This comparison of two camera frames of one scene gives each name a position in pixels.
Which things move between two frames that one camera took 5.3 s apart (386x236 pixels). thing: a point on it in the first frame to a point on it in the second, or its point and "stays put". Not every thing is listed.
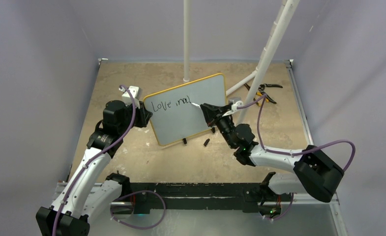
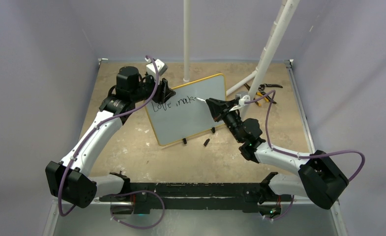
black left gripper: (143, 115) to (163, 92)
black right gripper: (213, 112) to (219, 108)
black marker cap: (206, 142) stays put
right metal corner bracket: (291, 61) stays put
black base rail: (232, 196) stays put
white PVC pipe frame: (285, 13) stays put
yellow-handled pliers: (267, 99) stays put
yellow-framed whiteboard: (174, 118) stays put
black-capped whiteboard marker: (196, 104) to (200, 99)
